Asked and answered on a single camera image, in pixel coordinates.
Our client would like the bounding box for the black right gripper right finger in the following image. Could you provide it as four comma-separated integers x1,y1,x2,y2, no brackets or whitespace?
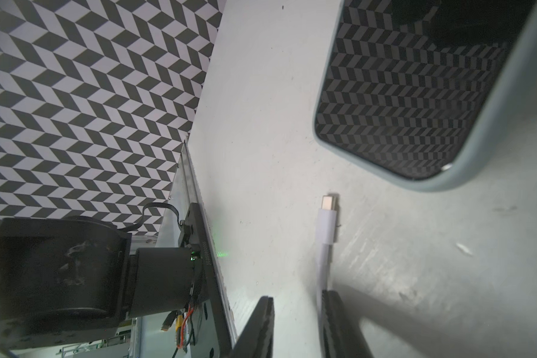
321,290,373,358

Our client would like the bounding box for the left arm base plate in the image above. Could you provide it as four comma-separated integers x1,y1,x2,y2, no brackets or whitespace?
175,202,233,357

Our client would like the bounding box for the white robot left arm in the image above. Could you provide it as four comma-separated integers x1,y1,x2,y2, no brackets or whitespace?
0,218,196,352

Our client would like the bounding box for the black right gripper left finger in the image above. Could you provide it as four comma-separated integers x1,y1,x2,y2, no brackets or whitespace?
229,296,275,358

